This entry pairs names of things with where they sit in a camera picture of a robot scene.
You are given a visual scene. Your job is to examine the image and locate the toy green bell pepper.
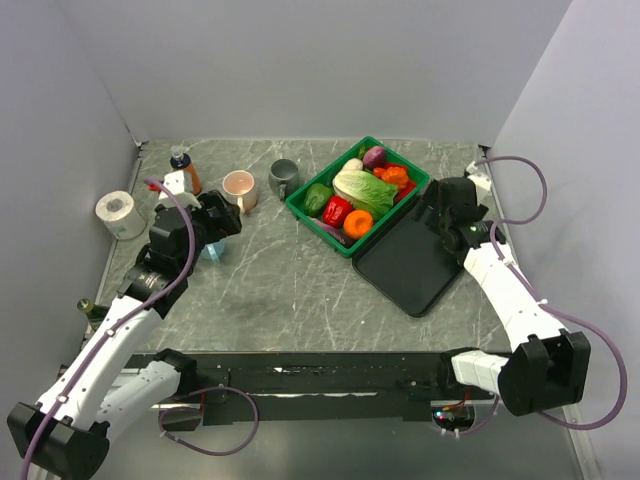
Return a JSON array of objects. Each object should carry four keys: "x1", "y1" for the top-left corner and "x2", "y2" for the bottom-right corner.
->
[{"x1": 303, "y1": 183, "x2": 333, "y2": 217}]

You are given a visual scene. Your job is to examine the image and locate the toy lettuce head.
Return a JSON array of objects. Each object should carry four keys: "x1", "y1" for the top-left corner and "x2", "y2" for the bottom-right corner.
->
[{"x1": 332, "y1": 170, "x2": 398, "y2": 221}]

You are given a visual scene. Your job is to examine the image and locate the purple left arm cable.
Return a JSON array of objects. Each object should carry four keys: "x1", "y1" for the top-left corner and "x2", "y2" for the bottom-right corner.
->
[{"x1": 19, "y1": 175, "x2": 199, "y2": 480}]

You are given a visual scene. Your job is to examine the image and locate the white toilet paper roll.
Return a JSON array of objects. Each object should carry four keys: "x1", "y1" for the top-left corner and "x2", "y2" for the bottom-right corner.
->
[{"x1": 95, "y1": 191, "x2": 147, "y2": 241}]

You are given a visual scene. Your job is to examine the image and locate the green plastic crate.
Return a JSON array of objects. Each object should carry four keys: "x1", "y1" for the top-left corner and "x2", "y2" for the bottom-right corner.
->
[{"x1": 286, "y1": 137, "x2": 430, "y2": 258}]

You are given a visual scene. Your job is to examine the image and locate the green glass bottle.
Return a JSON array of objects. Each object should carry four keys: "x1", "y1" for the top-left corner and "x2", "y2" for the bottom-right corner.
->
[{"x1": 76, "y1": 298, "x2": 109, "y2": 331}]

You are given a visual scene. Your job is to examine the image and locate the toy white radish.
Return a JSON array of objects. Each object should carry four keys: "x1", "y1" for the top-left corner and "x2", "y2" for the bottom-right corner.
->
[{"x1": 341, "y1": 158, "x2": 364, "y2": 171}]

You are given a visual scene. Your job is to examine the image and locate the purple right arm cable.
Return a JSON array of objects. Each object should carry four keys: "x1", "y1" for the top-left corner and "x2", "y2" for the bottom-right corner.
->
[{"x1": 447, "y1": 155, "x2": 629, "y2": 436}]

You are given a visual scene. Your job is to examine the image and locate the toy purple turnip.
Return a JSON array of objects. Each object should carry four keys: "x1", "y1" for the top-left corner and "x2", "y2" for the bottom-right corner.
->
[{"x1": 362, "y1": 146, "x2": 386, "y2": 170}]

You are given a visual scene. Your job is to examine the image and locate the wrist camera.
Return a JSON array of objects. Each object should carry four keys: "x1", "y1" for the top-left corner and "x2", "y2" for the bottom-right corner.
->
[
  {"x1": 464, "y1": 162, "x2": 492, "y2": 199},
  {"x1": 144, "y1": 170, "x2": 201, "y2": 208}
]

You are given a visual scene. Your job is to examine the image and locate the light blue faceted mug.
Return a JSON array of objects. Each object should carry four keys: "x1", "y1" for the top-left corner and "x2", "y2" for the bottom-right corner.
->
[{"x1": 200, "y1": 239, "x2": 226, "y2": 262}]

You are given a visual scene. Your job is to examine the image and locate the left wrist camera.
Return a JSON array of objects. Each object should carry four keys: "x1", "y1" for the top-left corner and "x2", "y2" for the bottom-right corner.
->
[{"x1": 144, "y1": 170, "x2": 201, "y2": 208}]

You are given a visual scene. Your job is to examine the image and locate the toy red chili pepper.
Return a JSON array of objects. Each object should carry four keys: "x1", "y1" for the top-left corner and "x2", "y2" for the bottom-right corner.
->
[{"x1": 384, "y1": 163, "x2": 416, "y2": 204}]

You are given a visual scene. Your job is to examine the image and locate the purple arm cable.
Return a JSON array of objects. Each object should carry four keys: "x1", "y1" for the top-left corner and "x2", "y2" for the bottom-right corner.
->
[
  {"x1": 19, "y1": 175, "x2": 199, "y2": 480},
  {"x1": 447, "y1": 155, "x2": 629, "y2": 436}
]

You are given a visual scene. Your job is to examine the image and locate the grey blue mug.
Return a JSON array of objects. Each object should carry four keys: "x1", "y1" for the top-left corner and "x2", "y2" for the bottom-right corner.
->
[{"x1": 268, "y1": 159, "x2": 302, "y2": 202}]

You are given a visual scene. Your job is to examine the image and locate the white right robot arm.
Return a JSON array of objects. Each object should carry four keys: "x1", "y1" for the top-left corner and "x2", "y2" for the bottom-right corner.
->
[{"x1": 412, "y1": 175, "x2": 591, "y2": 416}]

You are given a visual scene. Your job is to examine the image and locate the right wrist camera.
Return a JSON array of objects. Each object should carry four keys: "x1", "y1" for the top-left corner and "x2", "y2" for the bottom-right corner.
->
[{"x1": 464, "y1": 162, "x2": 492, "y2": 199}]

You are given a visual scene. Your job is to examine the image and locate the orange spray bottle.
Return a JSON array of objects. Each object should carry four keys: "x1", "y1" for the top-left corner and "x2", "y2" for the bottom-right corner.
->
[{"x1": 170, "y1": 145, "x2": 202, "y2": 196}]

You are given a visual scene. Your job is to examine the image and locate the toy purple eggplant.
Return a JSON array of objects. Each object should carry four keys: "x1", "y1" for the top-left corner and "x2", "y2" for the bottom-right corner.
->
[{"x1": 312, "y1": 218, "x2": 354, "y2": 249}]

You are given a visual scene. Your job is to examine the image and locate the pink ceramic mug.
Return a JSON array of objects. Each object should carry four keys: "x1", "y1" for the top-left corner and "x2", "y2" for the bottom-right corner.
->
[{"x1": 222, "y1": 170, "x2": 258, "y2": 213}]

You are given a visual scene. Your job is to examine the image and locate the toy orange pumpkin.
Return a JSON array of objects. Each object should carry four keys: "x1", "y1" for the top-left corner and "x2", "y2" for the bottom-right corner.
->
[{"x1": 373, "y1": 166, "x2": 410, "y2": 190}]

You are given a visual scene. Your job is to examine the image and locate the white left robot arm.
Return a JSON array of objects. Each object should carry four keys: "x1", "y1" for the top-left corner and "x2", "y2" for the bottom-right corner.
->
[{"x1": 7, "y1": 190, "x2": 242, "y2": 479}]

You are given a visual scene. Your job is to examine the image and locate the black plastic tray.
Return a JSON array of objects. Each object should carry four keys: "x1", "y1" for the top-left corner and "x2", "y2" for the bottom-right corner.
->
[{"x1": 352, "y1": 198, "x2": 462, "y2": 317}]

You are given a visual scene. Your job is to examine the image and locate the toy orange fruit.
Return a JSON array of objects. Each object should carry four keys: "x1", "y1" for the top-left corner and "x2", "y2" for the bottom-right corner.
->
[{"x1": 343, "y1": 210, "x2": 374, "y2": 240}]

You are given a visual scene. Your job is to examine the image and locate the toy red bell pepper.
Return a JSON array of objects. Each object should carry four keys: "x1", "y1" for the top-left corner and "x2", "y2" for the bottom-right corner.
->
[{"x1": 322, "y1": 195, "x2": 354, "y2": 229}]

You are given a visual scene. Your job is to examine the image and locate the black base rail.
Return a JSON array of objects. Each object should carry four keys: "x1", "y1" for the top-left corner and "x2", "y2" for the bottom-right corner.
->
[{"x1": 181, "y1": 351, "x2": 490, "y2": 426}]

